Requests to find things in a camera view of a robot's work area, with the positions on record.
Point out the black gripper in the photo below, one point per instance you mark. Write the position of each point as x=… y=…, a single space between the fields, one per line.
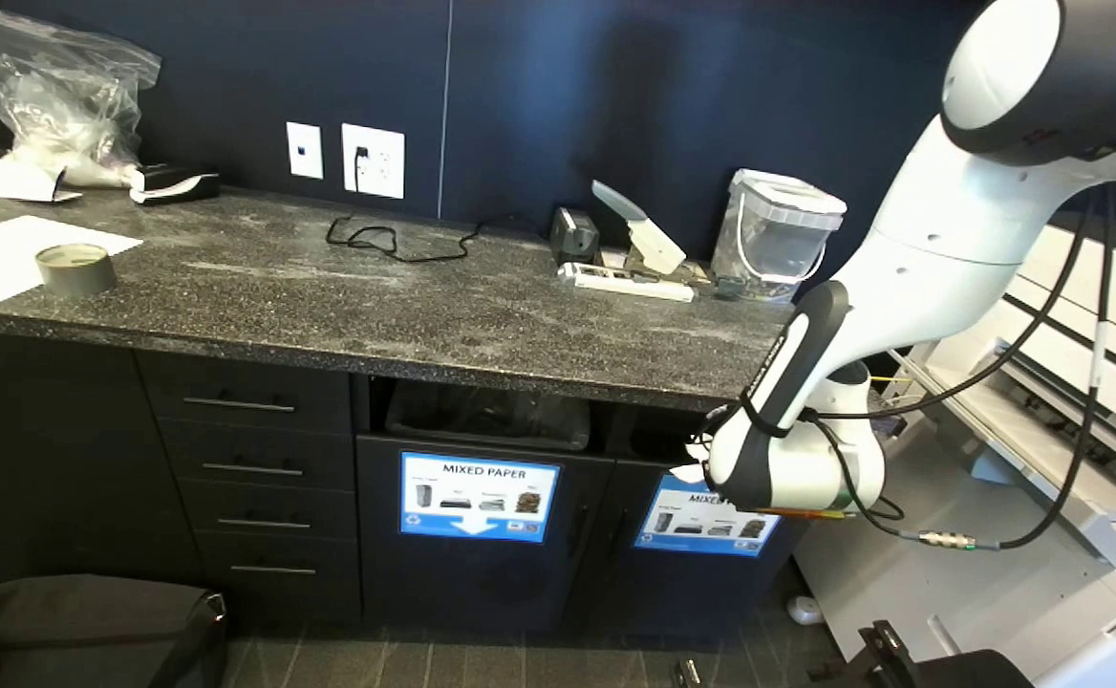
x=700 y=444

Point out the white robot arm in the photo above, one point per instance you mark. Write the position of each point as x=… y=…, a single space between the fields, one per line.
x=953 y=232

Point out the black shoulder bag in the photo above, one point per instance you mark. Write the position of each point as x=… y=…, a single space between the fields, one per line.
x=74 y=632

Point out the blue sign arrow pointing up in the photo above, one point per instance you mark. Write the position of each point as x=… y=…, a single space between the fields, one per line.
x=685 y=524

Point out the small grey box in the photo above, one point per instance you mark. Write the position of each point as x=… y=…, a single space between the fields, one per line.
x=727 y=287

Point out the clear plastic bucket with lid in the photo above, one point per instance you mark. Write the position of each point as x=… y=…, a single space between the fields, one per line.
x=772 y=236

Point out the blue sign arrow pointing down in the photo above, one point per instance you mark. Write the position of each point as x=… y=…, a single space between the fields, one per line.
x=483 y=500

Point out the small floor object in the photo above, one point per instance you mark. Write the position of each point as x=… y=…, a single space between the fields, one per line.
x=688 y=676

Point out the black floor stand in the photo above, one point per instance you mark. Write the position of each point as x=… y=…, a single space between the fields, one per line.
x=887 y=663

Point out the white office printer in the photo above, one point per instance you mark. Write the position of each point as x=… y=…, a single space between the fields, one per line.
x=964 y=615

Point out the black and white desk item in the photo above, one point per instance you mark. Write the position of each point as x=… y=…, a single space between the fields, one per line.
x=179 y=189

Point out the black cabinet with stone counter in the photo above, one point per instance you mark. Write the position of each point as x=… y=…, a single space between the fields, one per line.
x=46 y=444

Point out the tape roll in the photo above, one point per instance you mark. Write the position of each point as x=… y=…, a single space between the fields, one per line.
x=74 y=260

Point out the clear plastic bag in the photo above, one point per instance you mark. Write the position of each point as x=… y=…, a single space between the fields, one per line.
x=62 y=101

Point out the large white wall outlet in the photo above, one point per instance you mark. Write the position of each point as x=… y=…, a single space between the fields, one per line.
x=374 y=164

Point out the small white wall plate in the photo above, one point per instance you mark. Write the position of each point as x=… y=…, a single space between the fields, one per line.
x=305 y=152

